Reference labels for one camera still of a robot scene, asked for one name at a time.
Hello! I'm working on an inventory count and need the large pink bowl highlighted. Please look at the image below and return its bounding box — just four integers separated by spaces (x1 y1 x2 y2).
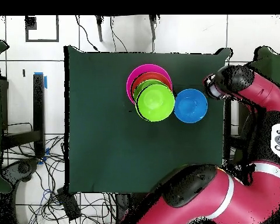
126 64 173 106

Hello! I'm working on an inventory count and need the black power strip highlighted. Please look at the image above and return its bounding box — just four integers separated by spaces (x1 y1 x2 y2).
56 187 82 221

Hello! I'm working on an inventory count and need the black stand leg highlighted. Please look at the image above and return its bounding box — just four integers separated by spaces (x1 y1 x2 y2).
148 15 158 40
94 15 104 43

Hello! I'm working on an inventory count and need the black metal stand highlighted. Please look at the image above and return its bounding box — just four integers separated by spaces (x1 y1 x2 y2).
1 73 46 158

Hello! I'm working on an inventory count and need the light blue bowl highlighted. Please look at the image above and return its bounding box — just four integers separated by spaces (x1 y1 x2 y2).
173 88 209 124

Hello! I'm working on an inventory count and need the dark green tablecloth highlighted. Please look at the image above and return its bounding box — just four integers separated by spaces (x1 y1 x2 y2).
64 45 233 195

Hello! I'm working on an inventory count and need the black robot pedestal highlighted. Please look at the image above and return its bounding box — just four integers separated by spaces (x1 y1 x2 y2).
115 192 131 222

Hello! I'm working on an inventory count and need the black cable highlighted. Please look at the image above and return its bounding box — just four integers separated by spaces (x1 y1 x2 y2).
75 15 100 53

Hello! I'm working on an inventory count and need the orange bowl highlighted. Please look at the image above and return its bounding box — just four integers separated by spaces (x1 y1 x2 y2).
129 71 173 104

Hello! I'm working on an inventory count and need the tangle of cables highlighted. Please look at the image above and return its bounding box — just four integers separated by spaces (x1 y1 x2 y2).
2 122 115 224

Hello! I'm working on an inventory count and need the green bowl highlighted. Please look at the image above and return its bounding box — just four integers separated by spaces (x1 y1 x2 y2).
135 83 176 123
133 79 167 102

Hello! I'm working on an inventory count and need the grey square frame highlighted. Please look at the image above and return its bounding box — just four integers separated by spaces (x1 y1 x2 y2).
24 15 60 43

